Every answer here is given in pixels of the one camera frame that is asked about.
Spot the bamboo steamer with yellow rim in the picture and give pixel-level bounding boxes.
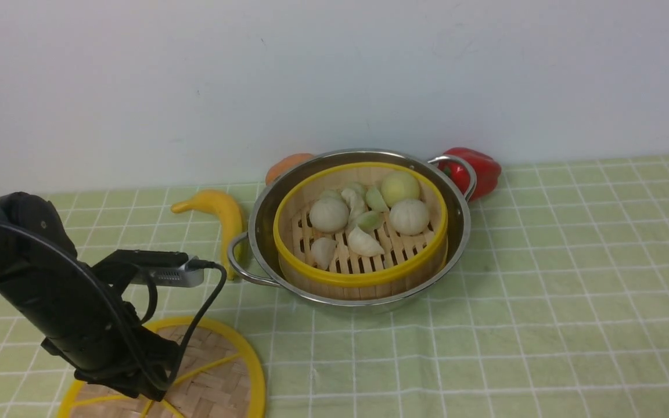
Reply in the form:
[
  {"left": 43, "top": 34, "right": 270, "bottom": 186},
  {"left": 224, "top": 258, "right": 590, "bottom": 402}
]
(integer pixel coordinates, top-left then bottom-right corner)
[{"left": 273, "top": 163, "right": 449, "bottom": 301}]

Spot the yellow banana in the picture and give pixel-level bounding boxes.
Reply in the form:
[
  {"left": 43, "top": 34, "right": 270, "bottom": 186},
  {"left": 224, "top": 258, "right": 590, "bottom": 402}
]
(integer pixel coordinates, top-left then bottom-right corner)
[{"left": 170, "top": 189, "right": 246, "bottom": 280}]

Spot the green dumpling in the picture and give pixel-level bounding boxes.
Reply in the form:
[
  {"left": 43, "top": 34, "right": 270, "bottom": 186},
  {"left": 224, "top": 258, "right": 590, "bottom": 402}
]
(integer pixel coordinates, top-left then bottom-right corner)
[{"left": 365, "top": 187, "right": 390, "bottom": 212}]

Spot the black camera cable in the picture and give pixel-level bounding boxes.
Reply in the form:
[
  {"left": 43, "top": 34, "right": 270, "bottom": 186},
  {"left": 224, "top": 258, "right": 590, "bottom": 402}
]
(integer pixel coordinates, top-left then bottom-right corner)
[{"left": 0, "top": 215, "right": 228, "bottom": 392}]

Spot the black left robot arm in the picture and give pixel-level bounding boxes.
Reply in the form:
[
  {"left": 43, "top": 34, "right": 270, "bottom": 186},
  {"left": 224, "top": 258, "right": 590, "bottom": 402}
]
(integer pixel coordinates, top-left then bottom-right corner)
[{"left": 0, "top": 192, "right": 181, "bottom": 401}]

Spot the green checkered tablecloth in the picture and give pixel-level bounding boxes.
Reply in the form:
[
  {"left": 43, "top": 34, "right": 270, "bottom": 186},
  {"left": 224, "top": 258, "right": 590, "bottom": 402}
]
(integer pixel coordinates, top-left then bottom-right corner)
[{"left": 0, "top": 157, "right": 669, "bottom": 417}]

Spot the red bell pepper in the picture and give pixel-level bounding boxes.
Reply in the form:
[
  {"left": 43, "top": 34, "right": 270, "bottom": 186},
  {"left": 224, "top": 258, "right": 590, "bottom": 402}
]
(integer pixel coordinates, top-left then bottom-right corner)
[{"left": 438, "top": 147, "right": 502, "bottom": 202}]

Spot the yellow rimmed woven steamer lid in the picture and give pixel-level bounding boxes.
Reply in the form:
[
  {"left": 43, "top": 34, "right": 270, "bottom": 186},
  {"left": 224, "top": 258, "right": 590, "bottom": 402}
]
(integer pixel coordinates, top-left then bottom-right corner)
[{"left": 57, "top": 319, "right": 267, "bottom": 417}]

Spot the yellowish round bun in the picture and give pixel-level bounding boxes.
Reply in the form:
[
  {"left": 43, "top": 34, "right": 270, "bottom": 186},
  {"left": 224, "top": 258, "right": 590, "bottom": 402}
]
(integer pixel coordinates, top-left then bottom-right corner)
[{"left": 379, "top": 170, "right": 420, "bottom": 207}]

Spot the stainless steel pot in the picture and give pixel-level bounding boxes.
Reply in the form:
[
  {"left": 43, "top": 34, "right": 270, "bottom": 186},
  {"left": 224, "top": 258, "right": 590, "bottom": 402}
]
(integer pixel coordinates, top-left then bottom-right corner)
[{"left": 228, "top": 149, "right": 476, "bottom": 314}]

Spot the round white bun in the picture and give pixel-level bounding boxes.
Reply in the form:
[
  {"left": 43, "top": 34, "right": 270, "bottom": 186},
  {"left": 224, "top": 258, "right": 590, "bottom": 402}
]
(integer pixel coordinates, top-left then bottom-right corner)
[
  {"left": 308, "top": 197, "right": 350, "bottom": 233},
  {"left": 389, "top": 199, "right": 430, "bottom": 236}
]

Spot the white dumpling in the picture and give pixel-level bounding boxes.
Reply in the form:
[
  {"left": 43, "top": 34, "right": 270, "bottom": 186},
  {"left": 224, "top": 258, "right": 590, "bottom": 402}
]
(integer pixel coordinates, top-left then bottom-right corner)
[
  {"left": 347, "top": 226, "right": 385, "bottom": 257},
  {"left": 310, "top": 236, "right": 337, "bottom": 271}
]

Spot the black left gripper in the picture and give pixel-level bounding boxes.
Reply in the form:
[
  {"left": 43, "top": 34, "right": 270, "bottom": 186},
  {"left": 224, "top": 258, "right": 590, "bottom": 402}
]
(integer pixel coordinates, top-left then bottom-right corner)
[{"left": 0, "top": 260, "right": 179, "bottom": 401}]

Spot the orange carrot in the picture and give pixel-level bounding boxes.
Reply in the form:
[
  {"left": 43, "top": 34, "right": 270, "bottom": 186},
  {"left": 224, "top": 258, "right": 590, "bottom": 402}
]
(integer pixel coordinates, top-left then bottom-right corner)
[{"left": 265, "top": 153, "right": 314, "bottom": 186}]

